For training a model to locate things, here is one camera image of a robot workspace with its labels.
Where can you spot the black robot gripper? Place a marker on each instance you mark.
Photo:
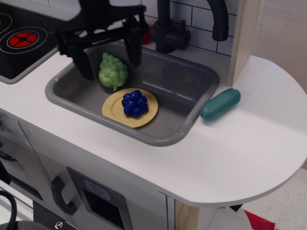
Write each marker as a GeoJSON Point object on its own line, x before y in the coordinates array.
{"type": "Point", "coordinates": [99, 22]}

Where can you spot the blue toy blueberries cluster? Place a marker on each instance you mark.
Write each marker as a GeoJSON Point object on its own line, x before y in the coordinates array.
{"type": "Point", "coordinates": [134, 103]}

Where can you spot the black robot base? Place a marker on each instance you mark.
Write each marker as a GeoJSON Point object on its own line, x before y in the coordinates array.
{"type": "Point", "coordinates": [43, 219]}

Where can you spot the yellow toy plate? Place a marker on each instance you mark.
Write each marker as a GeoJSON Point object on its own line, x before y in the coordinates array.
{"type": "Point", "coordinates": [113, 109]}

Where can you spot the grey toy sink basin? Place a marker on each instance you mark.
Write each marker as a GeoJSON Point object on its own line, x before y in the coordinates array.
{"type": "Point", "coordinates": [181, 88]}

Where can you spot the green toy lettuce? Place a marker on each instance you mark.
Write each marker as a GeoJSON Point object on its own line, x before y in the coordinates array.
{"type": "Point", "coordinates": [113, 73]}

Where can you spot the red toy strawberry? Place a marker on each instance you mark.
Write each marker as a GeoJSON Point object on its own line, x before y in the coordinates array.
{"type": "Point", "coordinates": [146, 38]}

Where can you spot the black toy faucet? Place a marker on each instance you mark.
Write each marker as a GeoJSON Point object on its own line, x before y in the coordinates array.
{"type": "Point", "coordinates": [169, 36]}

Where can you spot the black toy stovetop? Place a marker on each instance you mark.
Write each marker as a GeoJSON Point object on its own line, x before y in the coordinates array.
{"type": "Point", "coordinates": [25, 40]}

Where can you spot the teal toy cucumber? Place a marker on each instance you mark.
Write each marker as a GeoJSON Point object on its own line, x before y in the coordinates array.
{"type": "Point", "coordinates": [220, 104]}

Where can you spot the wooden side panel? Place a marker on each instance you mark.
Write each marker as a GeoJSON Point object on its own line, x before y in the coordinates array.
{"type": "Point", "coordinates": [247, 22]}

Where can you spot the grey dishwasher door panel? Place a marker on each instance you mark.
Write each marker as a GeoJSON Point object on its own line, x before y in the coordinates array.
{"type": "Point", "coordinates": [102, 201]}

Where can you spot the red cloth on floor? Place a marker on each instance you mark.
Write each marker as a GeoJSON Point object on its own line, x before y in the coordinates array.
{"type": "Point", "coordinates": [259, 223]}

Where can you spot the black oven door handle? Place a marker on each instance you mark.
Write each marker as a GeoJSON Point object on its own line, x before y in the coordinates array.
{"type": "Point", "coordinates": [57, 186]}

